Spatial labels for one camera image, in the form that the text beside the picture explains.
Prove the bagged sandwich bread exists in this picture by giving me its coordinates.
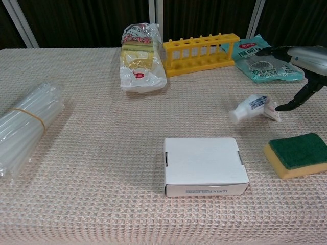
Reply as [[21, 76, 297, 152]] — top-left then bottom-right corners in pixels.
[[120, 22, 168, 92]]

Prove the white toothpaste tube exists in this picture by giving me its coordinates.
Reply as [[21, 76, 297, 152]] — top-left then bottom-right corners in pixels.
[[228, 93, 282, 125]]

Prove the white cardboard box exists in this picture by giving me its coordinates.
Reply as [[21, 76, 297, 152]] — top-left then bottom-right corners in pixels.
[[163, 137, 250, 198]]

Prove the bundle of clear glue sticks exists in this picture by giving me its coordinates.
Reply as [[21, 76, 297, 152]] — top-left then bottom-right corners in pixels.
[[0, 79, 64, 179]]

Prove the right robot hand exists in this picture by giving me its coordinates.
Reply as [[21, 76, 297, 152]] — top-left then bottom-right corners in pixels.
[[256, 45, 327, 112]]

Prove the green and yellow sponge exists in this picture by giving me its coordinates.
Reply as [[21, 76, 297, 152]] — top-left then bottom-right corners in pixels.
[[263, 133, 327, 179]]

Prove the teal scouring pad package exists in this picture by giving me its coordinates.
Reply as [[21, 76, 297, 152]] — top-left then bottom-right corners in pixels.
[[220, 34, 305, 84]]

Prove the yellow test tube rack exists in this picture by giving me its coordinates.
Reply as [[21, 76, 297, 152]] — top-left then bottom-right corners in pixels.
[[162, 33, 241, 77]]

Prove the white frame post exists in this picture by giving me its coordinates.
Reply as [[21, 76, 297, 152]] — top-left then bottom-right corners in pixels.
[[246, 0, 266, 41], [149, 0, 164, 44], [0, 0, 39, 48]]

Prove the yellow rubber band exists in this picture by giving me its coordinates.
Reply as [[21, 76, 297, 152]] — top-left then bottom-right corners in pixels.
[[10, 107, 48, 132]]

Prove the beige waffle tablecloth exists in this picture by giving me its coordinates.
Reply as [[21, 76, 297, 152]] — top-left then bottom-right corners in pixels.
[[0, 45, 327, 245]]

